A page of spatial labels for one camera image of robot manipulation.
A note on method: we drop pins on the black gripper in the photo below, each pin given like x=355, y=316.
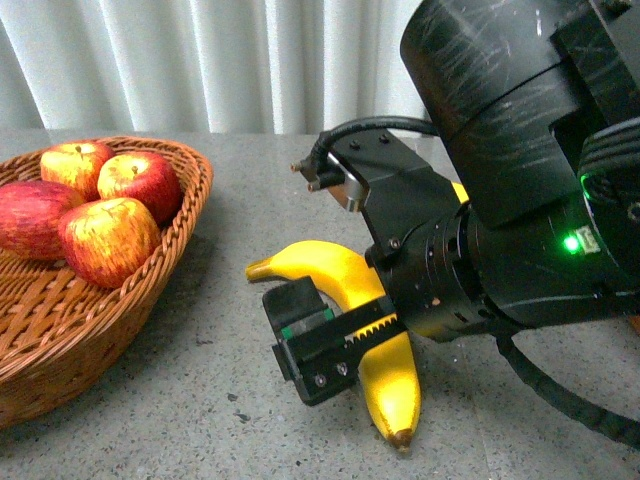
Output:
x=430, y=289

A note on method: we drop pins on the small yellow banana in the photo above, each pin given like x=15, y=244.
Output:
x=387, y=372

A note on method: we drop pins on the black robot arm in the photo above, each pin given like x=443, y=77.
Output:
x=514, y=206

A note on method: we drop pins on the red yellow apple front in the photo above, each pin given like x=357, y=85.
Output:
x=106, y=241

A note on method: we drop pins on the red apple back right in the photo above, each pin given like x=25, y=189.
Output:
x=145, y=176

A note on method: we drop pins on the brown wicker apple basket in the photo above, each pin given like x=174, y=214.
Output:
x=59, y=334

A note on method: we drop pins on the white pleated curtain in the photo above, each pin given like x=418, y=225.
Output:
x=202, y=66

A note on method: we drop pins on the red apple back left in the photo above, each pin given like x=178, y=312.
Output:
x=76, y=165

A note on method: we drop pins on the dark red apple left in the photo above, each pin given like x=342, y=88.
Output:
x=30, y=214

